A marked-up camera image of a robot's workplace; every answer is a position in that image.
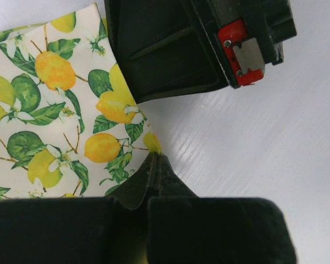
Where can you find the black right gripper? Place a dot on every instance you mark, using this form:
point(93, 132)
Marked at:
point(241, 37)

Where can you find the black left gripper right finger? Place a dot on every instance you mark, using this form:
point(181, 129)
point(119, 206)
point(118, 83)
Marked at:
point(185, 228)

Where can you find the lemon print skirt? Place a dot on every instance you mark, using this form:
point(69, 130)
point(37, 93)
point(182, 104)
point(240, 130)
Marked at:
point(69, 125)

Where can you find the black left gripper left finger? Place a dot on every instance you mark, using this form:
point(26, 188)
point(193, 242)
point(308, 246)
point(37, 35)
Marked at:
point(111, 229)

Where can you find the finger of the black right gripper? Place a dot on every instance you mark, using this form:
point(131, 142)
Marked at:
point(166, 48)

